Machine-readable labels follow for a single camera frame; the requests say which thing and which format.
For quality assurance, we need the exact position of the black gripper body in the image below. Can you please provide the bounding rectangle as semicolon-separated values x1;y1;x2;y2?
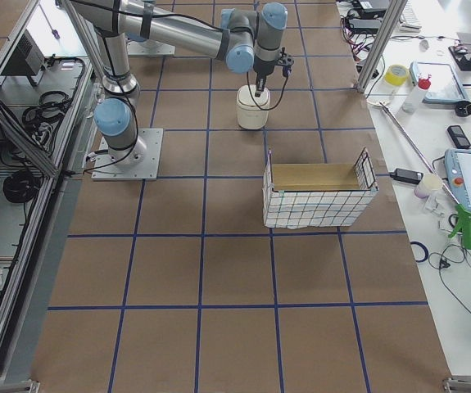
253;56;278;79

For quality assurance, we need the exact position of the white trash can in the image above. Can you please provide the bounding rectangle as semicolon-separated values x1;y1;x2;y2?
236;84;270;130

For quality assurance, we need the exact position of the cardboard box with grid cloth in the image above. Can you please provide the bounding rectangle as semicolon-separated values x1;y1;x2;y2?
262;148;378;229

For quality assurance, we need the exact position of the yellow tape roll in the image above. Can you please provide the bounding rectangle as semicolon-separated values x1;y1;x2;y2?
384;64;410;87

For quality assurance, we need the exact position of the white squeeze bottle red cap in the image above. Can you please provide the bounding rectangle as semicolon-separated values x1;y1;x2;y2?
401;75;431;114

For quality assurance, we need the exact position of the black power adapter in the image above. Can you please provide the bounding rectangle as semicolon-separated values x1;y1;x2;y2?
389;168;423;185

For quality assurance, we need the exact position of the white plastic cup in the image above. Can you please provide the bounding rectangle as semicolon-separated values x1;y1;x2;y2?
414;173;443;199

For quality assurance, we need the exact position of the black phone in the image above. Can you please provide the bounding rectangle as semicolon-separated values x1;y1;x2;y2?
447;125;471;149

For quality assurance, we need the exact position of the grey control box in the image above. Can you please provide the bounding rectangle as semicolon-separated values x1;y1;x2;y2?
2;29;45;87

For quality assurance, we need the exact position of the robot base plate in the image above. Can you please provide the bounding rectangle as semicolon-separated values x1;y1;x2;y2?
91;129;164;181

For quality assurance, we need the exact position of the aluminium frame post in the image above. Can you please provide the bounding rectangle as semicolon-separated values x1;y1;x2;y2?
356;0;407;93

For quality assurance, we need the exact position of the green handled grabber tool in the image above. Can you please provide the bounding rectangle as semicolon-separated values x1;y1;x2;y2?
372;102;471;250

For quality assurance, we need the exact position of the black cable coil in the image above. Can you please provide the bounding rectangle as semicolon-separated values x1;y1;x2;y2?
2;170;36;205

